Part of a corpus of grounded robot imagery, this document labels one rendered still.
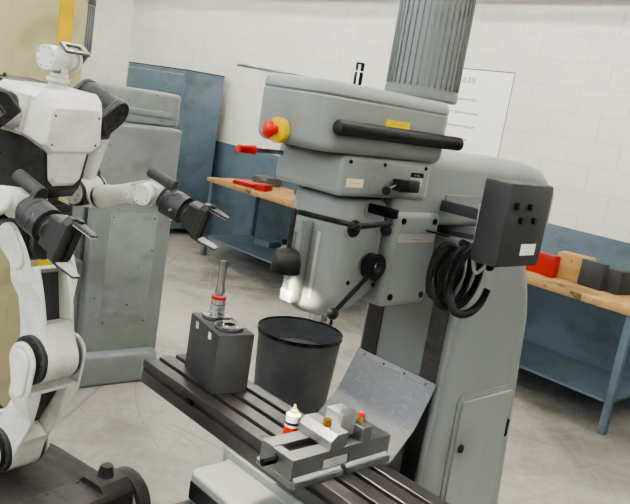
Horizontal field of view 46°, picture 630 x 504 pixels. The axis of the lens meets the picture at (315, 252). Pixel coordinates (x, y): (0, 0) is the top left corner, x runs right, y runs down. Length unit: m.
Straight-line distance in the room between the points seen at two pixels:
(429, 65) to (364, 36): 5.86
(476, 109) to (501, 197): 4.99
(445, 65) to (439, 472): 1.17
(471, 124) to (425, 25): 4.85
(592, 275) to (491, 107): 1.91
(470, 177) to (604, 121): 4.12
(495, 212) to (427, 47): 0.47
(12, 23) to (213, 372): 1.69
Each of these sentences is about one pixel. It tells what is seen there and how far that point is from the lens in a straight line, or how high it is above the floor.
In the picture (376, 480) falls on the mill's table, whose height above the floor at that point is 0.94.
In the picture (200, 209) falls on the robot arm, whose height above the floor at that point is 1.48.
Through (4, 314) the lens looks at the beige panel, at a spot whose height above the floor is 0.75.
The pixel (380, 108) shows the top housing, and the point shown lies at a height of 1.85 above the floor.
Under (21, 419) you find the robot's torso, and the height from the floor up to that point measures 0.81.
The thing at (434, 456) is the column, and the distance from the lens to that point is 2.28.
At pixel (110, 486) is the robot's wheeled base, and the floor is 0.60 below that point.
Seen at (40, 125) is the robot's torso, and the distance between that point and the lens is 2.06.
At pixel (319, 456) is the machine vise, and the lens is 1.85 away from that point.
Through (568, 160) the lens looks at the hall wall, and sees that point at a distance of 6.29.
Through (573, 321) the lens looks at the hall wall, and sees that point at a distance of 6.26.
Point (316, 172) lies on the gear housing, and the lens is 1.77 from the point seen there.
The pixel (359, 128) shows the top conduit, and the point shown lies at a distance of 1.67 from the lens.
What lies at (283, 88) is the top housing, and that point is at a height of 1.86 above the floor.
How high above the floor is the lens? 1.83
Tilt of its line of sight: 11 degrees down
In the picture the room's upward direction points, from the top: 9 degrees clockwise
